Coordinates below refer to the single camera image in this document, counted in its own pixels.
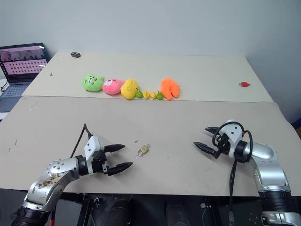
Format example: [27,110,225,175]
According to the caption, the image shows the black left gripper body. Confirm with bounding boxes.
[91,150,111,176]

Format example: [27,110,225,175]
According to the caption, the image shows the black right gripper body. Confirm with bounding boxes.
[213,133,230,155]

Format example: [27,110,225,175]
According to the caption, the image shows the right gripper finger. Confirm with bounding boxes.
[193,141,221,159]
[205,126,222,136]

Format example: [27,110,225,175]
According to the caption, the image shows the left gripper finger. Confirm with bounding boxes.
[107,161,134,177]
[104,144,126,153]

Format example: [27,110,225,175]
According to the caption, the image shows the small brass padlock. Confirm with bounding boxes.
[137,145,150,157]

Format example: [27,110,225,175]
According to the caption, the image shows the beige cardboard table cover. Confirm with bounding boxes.
[0,96,301,196]
[21,51,281,103]

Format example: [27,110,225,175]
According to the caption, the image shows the orange plush toy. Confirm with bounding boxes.
[160,77,182,101]

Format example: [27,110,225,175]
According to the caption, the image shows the yellow plush toy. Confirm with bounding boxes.
[120,79,140,100]

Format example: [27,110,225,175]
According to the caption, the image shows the pink plush toy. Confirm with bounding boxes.
[102,78,126,96]

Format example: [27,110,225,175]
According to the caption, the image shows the green plush toy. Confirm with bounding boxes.
[81,74,105,93]

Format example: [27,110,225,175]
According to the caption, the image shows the open grey laptop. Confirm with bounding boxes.
[0,42,51,113]

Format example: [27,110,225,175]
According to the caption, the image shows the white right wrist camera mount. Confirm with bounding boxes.
[220,120,245,159]

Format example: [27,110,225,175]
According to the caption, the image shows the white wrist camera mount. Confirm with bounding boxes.
[220,120,245,159]
[84,136,107,176]

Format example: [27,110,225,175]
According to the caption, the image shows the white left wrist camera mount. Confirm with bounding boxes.
[84,136,107,176]

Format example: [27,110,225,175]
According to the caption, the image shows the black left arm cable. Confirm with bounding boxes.
[69,123,94,159]

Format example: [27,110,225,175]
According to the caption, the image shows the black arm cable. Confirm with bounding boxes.
[69,123,94,159]
[212,121,253,226]

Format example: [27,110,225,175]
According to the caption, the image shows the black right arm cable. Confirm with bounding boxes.
[212,121,253,226]

